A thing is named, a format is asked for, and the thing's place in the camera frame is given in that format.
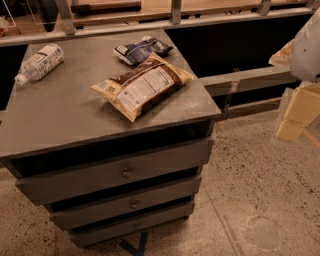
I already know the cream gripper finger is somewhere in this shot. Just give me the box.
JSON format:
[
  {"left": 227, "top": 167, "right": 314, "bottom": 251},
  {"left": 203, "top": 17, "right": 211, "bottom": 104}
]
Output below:
[{"left": 275, "top": 81, "right": 320, "bottom": 142}]

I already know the brown and yellow chip bag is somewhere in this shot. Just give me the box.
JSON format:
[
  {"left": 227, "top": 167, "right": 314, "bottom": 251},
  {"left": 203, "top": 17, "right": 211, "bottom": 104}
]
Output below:
[{"left": 92, "top": 53, "right": 193, "bottom": 122}]

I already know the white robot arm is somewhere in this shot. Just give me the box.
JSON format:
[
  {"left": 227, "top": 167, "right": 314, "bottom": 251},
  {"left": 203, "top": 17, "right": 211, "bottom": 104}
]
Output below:
[{"left": 275, "top": 9, "right": 320, "bottom": 142}]

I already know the blue chip bag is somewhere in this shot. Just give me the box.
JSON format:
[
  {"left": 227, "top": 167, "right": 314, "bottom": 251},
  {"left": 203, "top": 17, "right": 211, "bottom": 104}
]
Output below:
[{"left": 113, "top": 36, "right": 173, "bottom": 66}]

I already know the clear plastic water bottle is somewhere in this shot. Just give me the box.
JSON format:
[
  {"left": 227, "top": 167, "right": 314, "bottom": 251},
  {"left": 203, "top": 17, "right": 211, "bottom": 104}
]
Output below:
[{"left": 15, "top": 44, "right": 64, "bottom": 85}]

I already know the middle grey drawer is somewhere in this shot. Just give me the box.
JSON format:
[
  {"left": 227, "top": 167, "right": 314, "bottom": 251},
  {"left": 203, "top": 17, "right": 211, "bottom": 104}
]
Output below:
[{"left": 50, "top": 175, "right": 201, "bottom": 230}]

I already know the grey drawer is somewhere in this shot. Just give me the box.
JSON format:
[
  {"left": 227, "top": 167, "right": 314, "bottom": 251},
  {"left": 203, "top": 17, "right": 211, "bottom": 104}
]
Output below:
[
  {"left": 50, "top": 175, "right": 201, "bottom": 230},
  {"left": 70, "top": 201, "right": 194, "bottom": 247},
  {"left": 16, "top": 138, "right": 213, "bottom": 205}
]

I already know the grey drawer cabinet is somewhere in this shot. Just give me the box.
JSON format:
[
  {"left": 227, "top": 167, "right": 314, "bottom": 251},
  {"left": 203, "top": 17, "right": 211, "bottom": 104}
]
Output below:
[{"left": 0, "top": 33, "right": 220, "bottom": 236}]

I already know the bottom grey drawer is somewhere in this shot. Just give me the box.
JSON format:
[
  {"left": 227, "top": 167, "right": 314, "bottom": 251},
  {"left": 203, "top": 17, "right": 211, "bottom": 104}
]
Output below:
[{"left": 70, "top": 201, "right": 194, "bottom": 247}]

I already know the top grey drawer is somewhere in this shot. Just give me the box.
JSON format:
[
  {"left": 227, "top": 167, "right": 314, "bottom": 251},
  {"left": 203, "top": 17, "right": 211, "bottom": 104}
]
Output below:
[{"left": 16, "top": 138, "right": 213, "bottom": 205}]

